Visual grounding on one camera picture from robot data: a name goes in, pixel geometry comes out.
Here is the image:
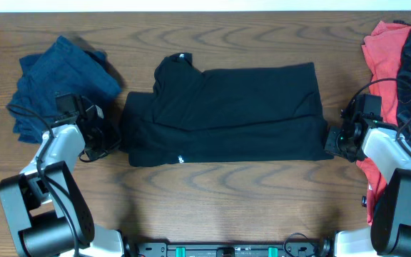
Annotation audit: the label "red t-shirt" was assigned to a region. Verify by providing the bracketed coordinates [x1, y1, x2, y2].
[357, 21, 411, 224]

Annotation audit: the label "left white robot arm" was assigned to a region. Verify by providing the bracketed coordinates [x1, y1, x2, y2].
[0, 119, 125, 256]

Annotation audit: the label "black t-shirt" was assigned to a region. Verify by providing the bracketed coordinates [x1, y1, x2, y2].
[120, 53, 330, 167]

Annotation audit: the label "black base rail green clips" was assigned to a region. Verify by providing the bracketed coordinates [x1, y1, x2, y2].
[123, 235, 334, 257]

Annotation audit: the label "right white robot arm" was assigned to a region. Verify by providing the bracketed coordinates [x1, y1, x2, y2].
[332, 121, 411, 256]

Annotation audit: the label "folded navy blue garment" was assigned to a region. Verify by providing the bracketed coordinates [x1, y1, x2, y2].
[10, 36, 121, 124]

